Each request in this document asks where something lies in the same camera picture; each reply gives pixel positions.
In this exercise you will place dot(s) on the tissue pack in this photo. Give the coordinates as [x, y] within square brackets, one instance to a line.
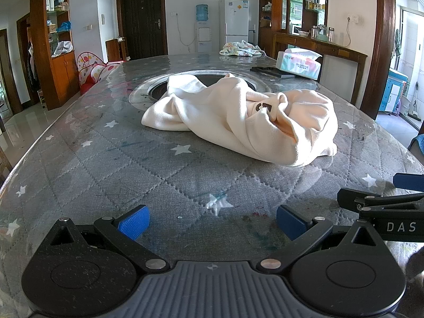
[298, 66]

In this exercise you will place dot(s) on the floral crumpled cloth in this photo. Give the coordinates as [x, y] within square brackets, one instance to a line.
[238, 49]

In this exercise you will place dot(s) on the blue plastic cabinet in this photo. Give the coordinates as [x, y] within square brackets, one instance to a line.
[392, 89]

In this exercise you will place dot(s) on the white bowl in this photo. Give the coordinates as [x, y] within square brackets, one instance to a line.
[303, 33]

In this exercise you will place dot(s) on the glass jar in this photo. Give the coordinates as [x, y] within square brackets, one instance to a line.
[323, 33]
[331, 34]
[314, 32]

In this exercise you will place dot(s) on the white water dispenser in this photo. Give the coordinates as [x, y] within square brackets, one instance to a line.
[203, 36]

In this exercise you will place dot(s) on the hanging dark clothes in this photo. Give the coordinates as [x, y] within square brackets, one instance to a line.
[31, 63]

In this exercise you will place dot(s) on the mop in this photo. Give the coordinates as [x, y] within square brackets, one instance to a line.
[415, 112]

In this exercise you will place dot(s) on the blue water bottle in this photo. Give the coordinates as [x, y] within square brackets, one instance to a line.
[202, 13]

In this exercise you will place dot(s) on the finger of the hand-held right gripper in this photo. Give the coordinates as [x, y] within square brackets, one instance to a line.
[409, 181]
[381, 202]

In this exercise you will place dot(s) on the white plastic bag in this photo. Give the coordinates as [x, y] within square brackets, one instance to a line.
[63, 49]

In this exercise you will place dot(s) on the blue plastic bag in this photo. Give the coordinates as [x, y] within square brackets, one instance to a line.
[64, 26]

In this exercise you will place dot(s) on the black flat remote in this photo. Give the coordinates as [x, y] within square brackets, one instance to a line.
[265, 70]

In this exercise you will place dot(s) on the wooden shelf cabinet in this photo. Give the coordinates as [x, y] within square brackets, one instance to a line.
[63, 82]

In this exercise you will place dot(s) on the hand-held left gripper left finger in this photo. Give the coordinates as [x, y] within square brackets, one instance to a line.
[134, 222]

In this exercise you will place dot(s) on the small wooden stand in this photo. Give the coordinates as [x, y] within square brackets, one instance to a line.
[112, 49]

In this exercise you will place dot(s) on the hanging green cloth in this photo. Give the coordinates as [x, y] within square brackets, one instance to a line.
[397, 44]

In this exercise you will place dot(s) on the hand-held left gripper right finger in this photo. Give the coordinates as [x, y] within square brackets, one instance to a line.
[291, 222]

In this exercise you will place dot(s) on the grey quilted star table cover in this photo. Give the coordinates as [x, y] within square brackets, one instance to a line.
[116, 172]

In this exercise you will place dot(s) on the thick wooden pillar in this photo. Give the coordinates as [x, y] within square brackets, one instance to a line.
[381, 39]

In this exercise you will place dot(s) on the white fridge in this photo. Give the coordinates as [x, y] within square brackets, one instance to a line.
[233, 23]

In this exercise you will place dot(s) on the wooden sideboard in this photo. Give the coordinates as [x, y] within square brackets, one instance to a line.
[331, 49]

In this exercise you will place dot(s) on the wooden glass display cabinet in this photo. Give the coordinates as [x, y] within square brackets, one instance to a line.
[276, 6]

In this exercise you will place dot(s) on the cream garment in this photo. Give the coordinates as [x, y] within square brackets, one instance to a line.
[215, 116]

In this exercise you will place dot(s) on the dotted play tent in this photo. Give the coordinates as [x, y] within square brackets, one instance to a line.
[89, 69]

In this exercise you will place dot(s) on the dark entrance door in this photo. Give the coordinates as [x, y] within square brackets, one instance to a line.
[142, 23]

